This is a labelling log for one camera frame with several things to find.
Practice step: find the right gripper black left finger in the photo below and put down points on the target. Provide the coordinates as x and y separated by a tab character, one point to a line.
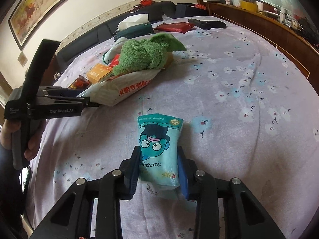
99	199

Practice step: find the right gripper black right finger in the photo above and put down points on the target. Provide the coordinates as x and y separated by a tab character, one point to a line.
244	215

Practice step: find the dark red snack packet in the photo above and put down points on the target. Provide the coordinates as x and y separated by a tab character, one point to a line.
81	83

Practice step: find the teal cartoon tissue pack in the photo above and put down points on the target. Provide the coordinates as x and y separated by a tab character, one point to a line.
158	139

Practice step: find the orange medicine box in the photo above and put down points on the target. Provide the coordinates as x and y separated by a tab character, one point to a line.
98	72

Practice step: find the white paper bag red text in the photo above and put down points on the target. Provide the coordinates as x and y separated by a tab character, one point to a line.
114	90

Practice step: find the red white cigarette pack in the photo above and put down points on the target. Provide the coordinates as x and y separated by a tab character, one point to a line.
115	61

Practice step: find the green fuzzy sock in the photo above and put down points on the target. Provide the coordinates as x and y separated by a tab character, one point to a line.
146	54

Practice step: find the floral purple tablecloth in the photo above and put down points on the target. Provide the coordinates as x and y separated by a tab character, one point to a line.
248	112

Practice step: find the white green-trimmed sock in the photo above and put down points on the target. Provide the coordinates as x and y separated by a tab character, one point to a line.
116	49

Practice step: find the black leather sofa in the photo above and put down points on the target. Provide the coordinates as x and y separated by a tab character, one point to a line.
97	31

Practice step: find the framed horse painting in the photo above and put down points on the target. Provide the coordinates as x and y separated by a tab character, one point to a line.
26	17

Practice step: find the dark green tissue box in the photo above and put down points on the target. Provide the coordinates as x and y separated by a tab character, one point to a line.
134	26

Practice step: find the red knot ornament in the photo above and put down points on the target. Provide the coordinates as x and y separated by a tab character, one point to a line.
142	4

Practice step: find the dark red wallet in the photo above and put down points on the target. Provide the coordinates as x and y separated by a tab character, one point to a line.
180	27

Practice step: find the dark shopping bag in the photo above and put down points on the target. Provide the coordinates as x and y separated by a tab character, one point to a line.
189	10

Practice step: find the wooden glass partition cabinet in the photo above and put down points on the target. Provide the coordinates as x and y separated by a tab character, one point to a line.
295	47

